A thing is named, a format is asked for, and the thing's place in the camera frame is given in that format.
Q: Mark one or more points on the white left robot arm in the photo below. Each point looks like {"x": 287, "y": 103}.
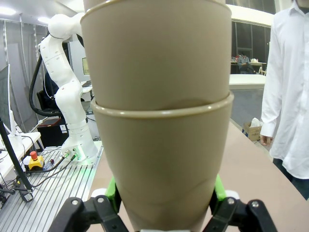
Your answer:
{"x": 70, "y": 101}

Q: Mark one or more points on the white sleeved left forearm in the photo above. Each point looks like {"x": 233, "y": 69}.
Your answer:
{"x": 270, "y": 104}

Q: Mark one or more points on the aluminium profile base plate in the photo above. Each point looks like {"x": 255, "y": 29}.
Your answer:
{"x": 55, "y": 193}

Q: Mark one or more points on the yellow red emergency stop button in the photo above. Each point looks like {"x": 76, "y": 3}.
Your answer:
{"x": 35, "y": 161}

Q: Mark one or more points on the white crumpled tissue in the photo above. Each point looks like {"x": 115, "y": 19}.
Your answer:
{"x": 256, "y": 122}

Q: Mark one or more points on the seated person in background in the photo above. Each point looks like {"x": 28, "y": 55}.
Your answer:
{"x": 244, "y": 62}

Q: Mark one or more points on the person's left hand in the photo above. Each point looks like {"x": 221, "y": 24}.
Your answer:
{"x": 266, "y": 139}

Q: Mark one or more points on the brown cardboard box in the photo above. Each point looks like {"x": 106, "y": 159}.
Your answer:
{"x": 252, "y": 132}

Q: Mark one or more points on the person in white shirt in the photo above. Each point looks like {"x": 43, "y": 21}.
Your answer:
{"x": 292, "y": 84}

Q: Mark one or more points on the black camera stand pole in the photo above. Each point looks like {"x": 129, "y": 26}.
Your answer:
{"x": 14, "y": 154}

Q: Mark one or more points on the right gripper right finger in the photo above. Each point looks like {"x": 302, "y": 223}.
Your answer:
{"x": 229, "y": 212}

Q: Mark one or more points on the brown plastic cup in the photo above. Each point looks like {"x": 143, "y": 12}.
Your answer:
{"x": 157, "y": 60}
{"x": 96, "y": 4}
{"x": 164, "y": 164}

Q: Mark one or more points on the black controller box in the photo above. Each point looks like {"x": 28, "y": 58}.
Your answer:
{"x": 51, "y": 133}

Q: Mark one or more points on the small white side table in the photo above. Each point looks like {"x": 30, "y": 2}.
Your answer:
{"x": 246, "y": 79}

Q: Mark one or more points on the curved white monitor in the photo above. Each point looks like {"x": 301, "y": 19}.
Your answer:
{"x": 7, "y": 101}

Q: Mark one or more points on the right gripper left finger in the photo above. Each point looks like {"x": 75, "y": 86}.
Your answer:
{"x": 106, "y": 212}

